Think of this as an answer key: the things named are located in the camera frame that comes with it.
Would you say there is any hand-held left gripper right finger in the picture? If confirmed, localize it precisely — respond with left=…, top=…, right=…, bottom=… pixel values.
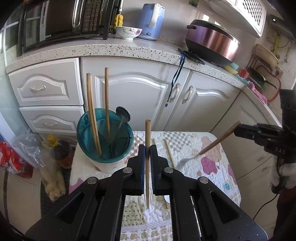
left=150, top=144, right=269, bottom=241

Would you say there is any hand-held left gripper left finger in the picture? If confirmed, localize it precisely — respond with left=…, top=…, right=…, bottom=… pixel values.
left=24, top=144, right=147, bottom=241

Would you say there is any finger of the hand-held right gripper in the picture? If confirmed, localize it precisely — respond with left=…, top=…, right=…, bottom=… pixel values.
left=233, top=128, right=256, bottom=141
left=239, top=123, right=262, bottom=131

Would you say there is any wooden chopstick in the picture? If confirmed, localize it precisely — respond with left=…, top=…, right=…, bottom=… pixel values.
left=105, top=67, right=111, bottom=141
left=145, top=119, right=152, bottom=209
left=89, top=75, right=102, bottom=157
left=164, top=138, right=176, bottom=168
left=86, top=73, right=102, bottom=158

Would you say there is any wooden handle fork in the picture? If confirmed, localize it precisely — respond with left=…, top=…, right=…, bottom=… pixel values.
left=176, top=121, right=242, bottom=169

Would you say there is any metal spoon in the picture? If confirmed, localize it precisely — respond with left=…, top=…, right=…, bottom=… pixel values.
left=116, top=106, right=131, bottom=137

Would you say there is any teal and white utensil holder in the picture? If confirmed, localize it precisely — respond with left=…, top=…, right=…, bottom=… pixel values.
left=76, top=108, right=134, bottom=173

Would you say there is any person's right forearm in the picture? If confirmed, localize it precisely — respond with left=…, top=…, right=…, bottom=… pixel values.
left=273, top=188, right=296, bottom=234

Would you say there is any person's right hand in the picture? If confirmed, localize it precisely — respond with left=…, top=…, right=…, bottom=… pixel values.
left=270, top=161, right=296, bottom=194

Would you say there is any white corner cabinet door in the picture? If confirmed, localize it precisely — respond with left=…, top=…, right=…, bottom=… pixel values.
left=211, top=89, right=281, bottom=181

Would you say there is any pink cloth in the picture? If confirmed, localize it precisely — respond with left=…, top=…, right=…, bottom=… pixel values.
left=248, top=82, right=269, bottom=105

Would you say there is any black dish rack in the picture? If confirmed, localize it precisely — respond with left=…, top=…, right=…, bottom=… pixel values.
left=246, top=54, right=281, bottom=88

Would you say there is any quilted patchwork cloth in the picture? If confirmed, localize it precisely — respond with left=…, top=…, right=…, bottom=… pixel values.
left=69, top=130, right=242, bottom=241

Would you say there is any yellow and teal sponge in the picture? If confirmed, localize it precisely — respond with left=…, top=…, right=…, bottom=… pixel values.
left=223, top=64, right=240, bottom=75

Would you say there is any wide white cabinet door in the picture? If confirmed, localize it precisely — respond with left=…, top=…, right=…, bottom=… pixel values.
left=80, top=57, right=191, bottom=131

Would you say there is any cream plate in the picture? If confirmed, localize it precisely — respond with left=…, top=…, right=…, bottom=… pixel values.
left=254, top=44, right=279, bottom=66

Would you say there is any dark oil bottle yellow cap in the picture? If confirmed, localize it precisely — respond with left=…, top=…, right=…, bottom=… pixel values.
left=42, top=134, right=74, bottom=169

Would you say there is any white drawer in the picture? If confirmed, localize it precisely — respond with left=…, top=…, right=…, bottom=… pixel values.
left=8, top=58, right=84, bottom=107
left=20, top=105, right=85, bottom=134

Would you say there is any black phone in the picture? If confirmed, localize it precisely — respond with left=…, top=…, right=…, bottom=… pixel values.
left=178, top=48, right=206, bottom=65

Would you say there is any clear plastic bag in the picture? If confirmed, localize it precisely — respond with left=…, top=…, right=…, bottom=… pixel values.
left=14, top=132, right=68, bottom=202

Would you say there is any purple rice cooker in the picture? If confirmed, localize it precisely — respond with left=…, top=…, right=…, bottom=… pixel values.
left=185, top=19, right=241, bottom=67

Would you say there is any white range hood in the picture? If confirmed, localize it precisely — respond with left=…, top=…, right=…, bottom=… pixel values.
left=208, top=0, right=267, bottom=39

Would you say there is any speckled stone countertop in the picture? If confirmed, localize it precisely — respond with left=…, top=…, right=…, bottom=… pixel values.
left=6, top=35, right=282, bottom=130

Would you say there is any floral ceramic bowl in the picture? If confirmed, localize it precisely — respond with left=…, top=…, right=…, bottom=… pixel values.
left=115, top=25, right=143, bottom=41

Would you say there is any red plastic bag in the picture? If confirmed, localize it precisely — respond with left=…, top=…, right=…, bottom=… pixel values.
left=0, top=134, right=34, bottom=179

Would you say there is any blue electric kettle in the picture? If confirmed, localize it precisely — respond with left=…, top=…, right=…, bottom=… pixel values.
left=136, top=3, right=166, bottom=42

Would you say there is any yellow dish brush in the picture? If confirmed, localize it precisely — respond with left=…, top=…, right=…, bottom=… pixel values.
left=113, top=0, right=124, bottom=29

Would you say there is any black microwave oven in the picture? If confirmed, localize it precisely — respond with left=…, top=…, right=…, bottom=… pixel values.
left=17, top=0, right=116, bottom=55

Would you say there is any red hose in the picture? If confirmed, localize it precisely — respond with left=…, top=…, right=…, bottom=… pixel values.
left=266, top=77, right=282, bottom=102

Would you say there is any black cable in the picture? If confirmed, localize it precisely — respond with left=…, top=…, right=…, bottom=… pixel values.
left=252, top=193, right=278, bottom=219

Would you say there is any ornate metal cabinet handle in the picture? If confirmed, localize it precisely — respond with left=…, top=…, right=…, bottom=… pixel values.
left=182, top=85, right=194, bottom=104
left=170, top=83, right=181, bottom=103

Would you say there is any blue lanyard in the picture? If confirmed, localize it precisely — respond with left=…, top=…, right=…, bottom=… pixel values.
left=165, top=50, right=185, bottom=107

